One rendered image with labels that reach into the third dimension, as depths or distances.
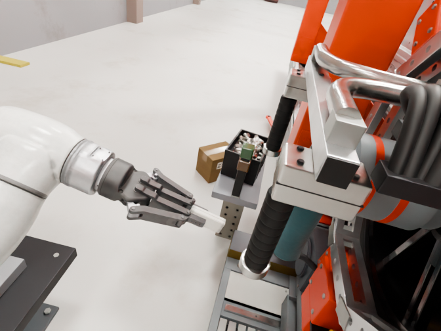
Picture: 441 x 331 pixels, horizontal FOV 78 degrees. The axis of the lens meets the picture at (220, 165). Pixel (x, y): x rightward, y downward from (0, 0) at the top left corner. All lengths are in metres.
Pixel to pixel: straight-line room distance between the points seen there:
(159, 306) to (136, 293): 0.11
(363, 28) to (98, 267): 1.25
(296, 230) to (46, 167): 0.55
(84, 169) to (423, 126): 0.46
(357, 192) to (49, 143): 0.45
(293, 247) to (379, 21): 0.60
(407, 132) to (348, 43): 0.57
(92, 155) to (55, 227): 1.03
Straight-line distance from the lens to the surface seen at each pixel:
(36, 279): 0.99
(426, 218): 0.52
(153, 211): 0.49
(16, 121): 0.55
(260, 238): 0.36
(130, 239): 1.40
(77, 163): 0.51
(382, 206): 0.49
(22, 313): 0.95
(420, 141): 0.29
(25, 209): 0.53
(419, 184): 0.28
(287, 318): 1.10
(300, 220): 0.70
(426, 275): 0.64
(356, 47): 0.83
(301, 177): 0.29
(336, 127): 0.27
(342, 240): 0.74
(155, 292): 1.25
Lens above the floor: 1.09
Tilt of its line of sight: 35 degrees down
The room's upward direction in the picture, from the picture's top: 12 degrees clockwise
